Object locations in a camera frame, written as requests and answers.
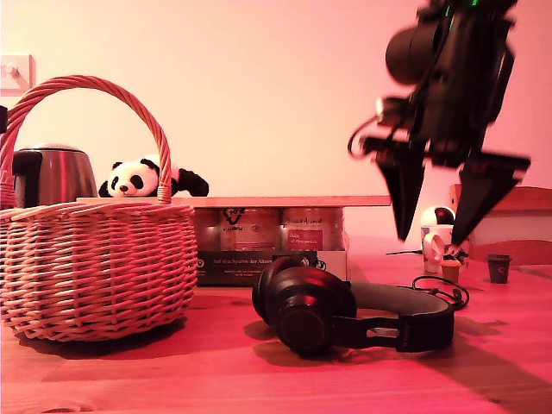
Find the glass jar with logo label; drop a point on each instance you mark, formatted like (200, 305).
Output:
(250, 230)

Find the small yellow cork cup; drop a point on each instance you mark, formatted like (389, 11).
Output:
(450, 272)

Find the small dark paper cup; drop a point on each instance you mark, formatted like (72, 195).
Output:
(499, 269)

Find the flat wooden shelf board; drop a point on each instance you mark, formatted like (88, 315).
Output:
(280, 201)

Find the wooden chair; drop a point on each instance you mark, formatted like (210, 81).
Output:
(530, 198)

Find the white patterned mug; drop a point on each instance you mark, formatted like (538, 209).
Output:
(431, 246)

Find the stainless steel electric kettle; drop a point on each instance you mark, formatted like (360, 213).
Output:
(64, 177)

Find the white wall plate with knob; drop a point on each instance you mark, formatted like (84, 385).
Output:
(23, 75)

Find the white round security camera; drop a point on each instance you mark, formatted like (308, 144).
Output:
(431, 215)

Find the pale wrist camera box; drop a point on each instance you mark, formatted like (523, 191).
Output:
(392, 111)

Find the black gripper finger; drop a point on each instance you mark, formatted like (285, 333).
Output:
(487, 185)
(405, 185)

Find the printed cardboard tray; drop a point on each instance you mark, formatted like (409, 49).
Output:
(233, 267)

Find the glass jar with plain side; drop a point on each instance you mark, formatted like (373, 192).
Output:
(207, 230)

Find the glass jar with red label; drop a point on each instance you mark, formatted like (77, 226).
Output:
(310, 230)

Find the black over-ear headphones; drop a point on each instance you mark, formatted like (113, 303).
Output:
(302, 319)

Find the black and white panda plush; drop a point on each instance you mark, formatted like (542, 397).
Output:
(129, 180)

